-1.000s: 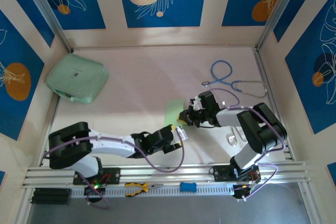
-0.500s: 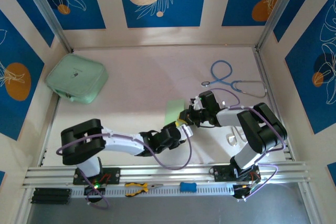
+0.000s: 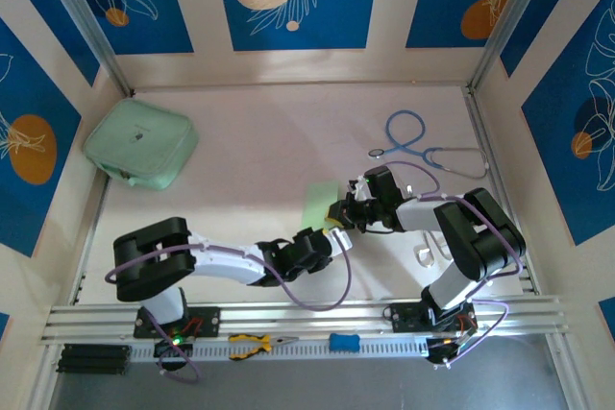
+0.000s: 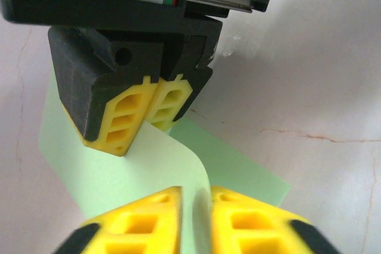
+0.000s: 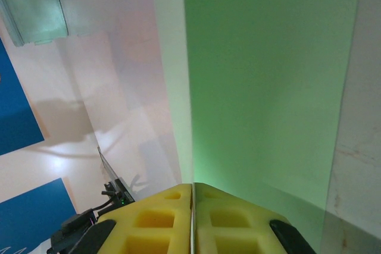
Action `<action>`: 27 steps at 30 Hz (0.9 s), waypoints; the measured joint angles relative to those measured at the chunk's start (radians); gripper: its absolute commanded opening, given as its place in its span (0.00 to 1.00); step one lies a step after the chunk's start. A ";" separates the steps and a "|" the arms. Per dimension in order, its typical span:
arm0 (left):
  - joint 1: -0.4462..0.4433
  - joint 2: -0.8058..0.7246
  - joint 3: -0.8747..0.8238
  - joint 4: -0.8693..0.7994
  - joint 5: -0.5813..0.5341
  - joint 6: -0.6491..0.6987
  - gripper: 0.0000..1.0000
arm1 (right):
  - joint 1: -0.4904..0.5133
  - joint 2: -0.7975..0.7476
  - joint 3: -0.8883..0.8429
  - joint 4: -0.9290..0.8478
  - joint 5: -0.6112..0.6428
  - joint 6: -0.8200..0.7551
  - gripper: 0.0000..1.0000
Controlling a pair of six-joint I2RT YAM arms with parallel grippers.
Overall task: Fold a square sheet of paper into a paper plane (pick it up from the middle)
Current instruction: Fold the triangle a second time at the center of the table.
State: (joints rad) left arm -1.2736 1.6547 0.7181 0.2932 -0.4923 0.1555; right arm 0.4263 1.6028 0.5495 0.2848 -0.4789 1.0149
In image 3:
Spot blue stethoscope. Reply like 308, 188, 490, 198
368, 109, 491, 181

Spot blue sponge block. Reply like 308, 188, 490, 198
329, 332, 361, 352

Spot black controller board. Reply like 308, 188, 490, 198
425, 316, 478, 367
153, 336, 194, 361

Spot mint green zip pouch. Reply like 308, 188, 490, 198
84, 98, 201, 190

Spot black ribbed box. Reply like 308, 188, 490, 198
56, 343, 132, 376

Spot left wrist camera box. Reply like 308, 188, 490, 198
325, 229, 353, 252

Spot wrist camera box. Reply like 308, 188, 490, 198
325, 229, 353, 252
346, 175, 375, 201

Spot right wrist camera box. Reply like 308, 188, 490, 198
346, 175, 375, 201

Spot aluminium mounting rail frame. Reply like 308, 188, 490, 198
40, 294, 571, 349

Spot grey slotted cable duct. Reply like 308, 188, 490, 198
129, 336, 430, 364

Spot yellow-handled pliers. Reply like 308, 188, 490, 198
228, 332, 299, 361

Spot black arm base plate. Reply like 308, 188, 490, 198
383, 302, 477, 334
133, 306, 221, 339

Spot aluminium corner post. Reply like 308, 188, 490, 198
36, 0, 136, 97
465, 0, 561, 94

